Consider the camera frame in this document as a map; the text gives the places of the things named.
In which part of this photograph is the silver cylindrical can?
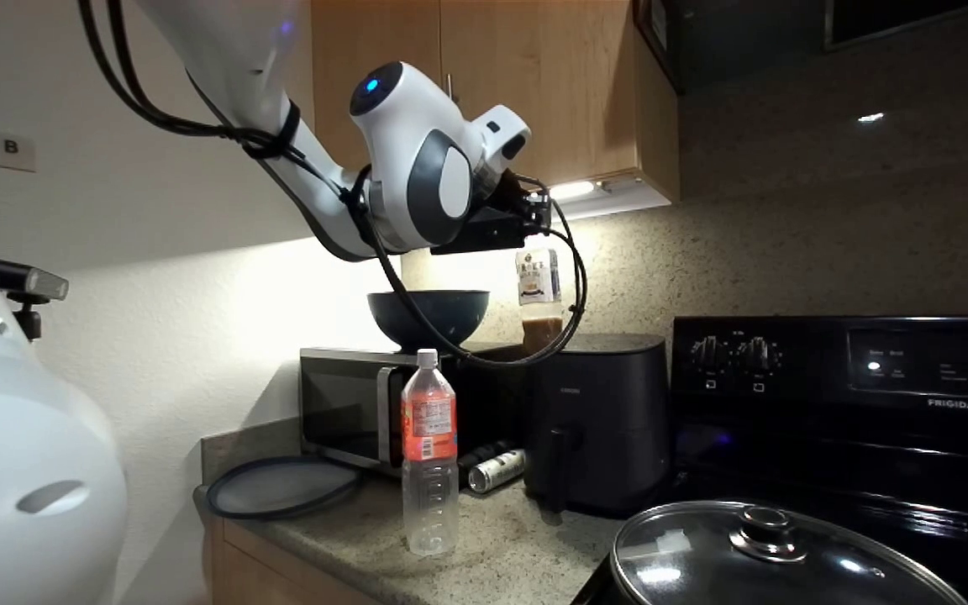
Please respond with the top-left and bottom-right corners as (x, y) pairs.
(460, 443), (535, 496)

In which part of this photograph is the black air fryer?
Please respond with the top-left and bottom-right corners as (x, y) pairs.
(453, 330), (672, 520)

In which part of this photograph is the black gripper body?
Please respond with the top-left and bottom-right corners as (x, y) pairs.
(490, 172), (560, 255)

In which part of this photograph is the clear bottle red label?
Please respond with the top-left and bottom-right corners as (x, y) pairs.
(398, 345), (465, 562)

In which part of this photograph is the white wall outlet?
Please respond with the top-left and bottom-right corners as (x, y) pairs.
(0, 128), (40, 175)

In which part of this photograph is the black bowl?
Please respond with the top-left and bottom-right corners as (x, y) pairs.
(366, 287), (493, 354)

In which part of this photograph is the wooden lower cabinet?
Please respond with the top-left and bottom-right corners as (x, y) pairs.
(198, 519), (386, 605)

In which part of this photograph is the milk tea bottle white label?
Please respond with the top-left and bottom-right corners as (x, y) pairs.
(510, 246), (570, 354)

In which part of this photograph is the dark range hood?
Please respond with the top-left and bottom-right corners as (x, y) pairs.
(629, 0), (968, 96)

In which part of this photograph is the wooden cabinet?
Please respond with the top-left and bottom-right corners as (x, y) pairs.
(198, 519), (386, 605)
(311, 0), (683, 227)

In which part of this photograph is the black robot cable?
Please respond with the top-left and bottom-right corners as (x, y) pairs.
(79, 0), (593, 373)

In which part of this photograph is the black silver microwave oven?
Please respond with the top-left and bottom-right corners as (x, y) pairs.
(301, 345), (478, 475)

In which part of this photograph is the wooden upper cabinet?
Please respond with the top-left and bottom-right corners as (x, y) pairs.
(311, 0), (683, 227)

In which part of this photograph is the grey round plate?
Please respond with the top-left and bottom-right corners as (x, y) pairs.
(204, 452), (366, 520)

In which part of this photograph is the black kitchen stove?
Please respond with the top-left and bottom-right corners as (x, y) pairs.
(663, 314), (968, 605)

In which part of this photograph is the glass pot lid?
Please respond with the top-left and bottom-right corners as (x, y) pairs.
(605, 496), (968, 605)

